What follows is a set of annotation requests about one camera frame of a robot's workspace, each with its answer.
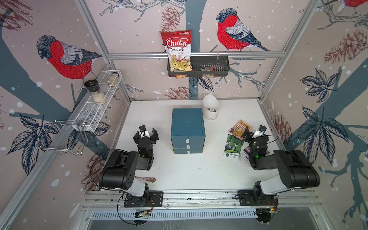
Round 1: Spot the green seed bag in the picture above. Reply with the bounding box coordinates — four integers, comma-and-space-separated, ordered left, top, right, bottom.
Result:
223, 135, 244, 161

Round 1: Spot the yellow striped seed bag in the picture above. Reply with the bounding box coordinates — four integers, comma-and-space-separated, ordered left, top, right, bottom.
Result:
228, 119, 253, 140

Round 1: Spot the teal drawer cabinet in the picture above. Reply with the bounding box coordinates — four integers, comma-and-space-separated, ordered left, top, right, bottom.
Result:
171, 108, 206, 154

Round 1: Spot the pink seed bag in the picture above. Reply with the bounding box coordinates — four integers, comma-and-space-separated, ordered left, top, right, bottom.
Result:
241, 145, 250, 164

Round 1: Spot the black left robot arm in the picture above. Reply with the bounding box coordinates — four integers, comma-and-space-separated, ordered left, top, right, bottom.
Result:
99, 125, 163, 208

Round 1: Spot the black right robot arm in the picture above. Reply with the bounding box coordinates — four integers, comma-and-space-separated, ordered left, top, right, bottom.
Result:
236, 125, 320, 207

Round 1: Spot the small jar on shelf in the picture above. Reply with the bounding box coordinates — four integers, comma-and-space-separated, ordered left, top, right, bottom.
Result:
106, 72, 119, 87

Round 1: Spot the black-lidded spice jar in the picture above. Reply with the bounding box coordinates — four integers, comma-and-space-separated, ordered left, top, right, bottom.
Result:
83, 80, 107, 104

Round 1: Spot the red Chuba cassava chips bag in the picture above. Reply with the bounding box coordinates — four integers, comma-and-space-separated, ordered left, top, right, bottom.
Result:
160, 30, 193, 72

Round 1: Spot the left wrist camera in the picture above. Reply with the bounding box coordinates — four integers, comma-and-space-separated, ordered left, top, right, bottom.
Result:
139, 125, 150, 138

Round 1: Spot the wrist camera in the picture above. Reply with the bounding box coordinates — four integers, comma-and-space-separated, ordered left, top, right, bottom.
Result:
139, 125, 150, 138
252, 125, 266, 139

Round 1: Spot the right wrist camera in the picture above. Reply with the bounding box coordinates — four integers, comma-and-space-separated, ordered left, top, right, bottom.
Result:
252, 125, 266, 139

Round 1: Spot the white wire wall shelf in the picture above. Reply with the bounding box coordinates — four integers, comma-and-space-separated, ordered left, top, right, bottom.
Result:
74, 70, 122, 132

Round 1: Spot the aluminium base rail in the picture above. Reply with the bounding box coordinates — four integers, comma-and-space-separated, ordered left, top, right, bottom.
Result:
80, 189, 322, 210

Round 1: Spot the chrome wire rack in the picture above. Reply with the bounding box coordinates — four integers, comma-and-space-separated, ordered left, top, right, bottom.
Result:
34, 120, 89, 156

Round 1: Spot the black wall basket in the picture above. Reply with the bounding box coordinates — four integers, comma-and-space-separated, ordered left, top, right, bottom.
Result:
167, 56, 230, 77

